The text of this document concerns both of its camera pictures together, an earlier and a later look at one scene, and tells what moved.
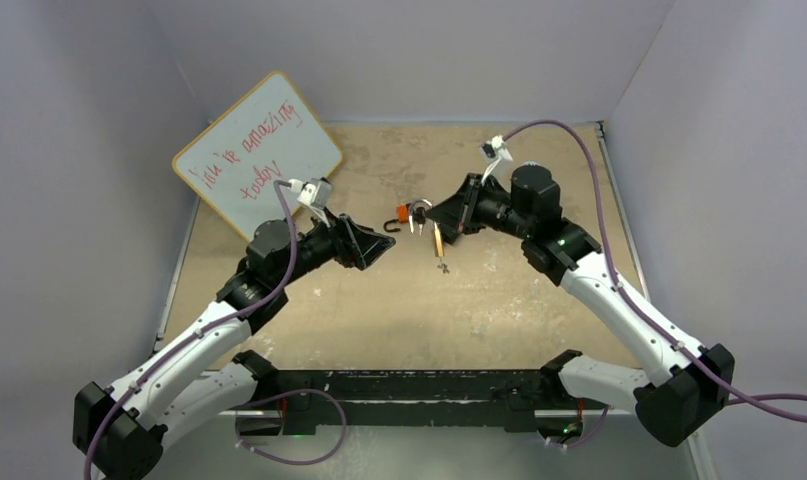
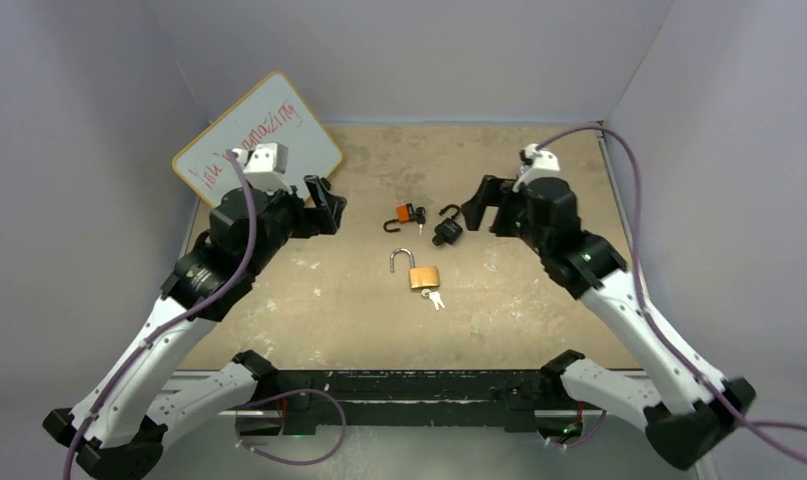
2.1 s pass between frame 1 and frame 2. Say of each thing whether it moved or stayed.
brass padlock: moved
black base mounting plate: stayed
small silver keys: moved
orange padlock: stayed
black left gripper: moved
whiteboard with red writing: stayed
